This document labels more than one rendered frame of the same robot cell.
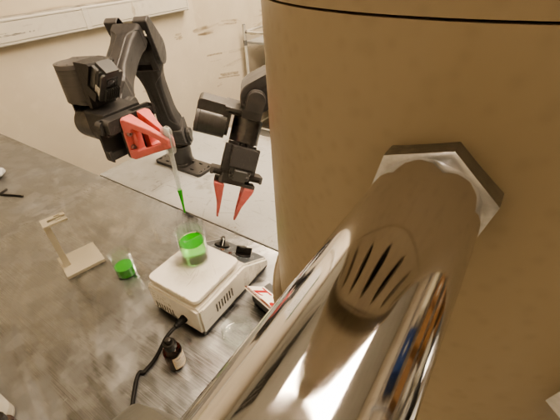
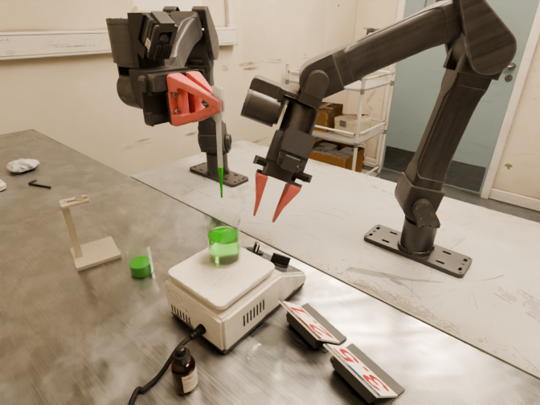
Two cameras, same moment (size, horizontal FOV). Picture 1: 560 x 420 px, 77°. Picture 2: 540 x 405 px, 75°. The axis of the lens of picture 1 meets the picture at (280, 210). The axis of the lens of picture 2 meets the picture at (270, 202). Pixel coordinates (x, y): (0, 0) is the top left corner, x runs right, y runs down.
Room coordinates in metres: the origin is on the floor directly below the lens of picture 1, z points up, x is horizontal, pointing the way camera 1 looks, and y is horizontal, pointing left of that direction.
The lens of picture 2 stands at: (0.04, 0.05, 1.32)
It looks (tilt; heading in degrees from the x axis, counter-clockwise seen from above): 27 degrees down; 5
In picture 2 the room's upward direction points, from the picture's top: straight up
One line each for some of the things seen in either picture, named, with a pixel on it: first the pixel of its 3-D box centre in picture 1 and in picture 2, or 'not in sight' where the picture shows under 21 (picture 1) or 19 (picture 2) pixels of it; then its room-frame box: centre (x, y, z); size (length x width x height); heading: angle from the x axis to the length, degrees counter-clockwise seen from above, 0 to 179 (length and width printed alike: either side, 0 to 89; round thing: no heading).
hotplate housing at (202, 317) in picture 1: (207, 276); (235, 284); (0.48, 0.15, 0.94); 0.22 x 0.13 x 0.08; 145
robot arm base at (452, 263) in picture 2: not in sight; (418, 234); (0.67, -0.19, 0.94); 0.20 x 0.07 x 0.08; 54
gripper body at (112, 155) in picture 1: (121, 128); (165, 94); (0.55, 0.25, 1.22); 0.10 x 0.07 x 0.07; 145
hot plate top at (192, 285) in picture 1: (194, 268); (222, 270); (0.46, 0.16, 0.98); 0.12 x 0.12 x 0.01; 55
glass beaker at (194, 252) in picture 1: (192, 245); (223, 239); (0.48, 0.16, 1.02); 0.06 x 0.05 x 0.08; 179
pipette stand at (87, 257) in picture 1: (70, 239); (87, 227); (0.59, 0.45, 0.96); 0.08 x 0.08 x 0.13; 40
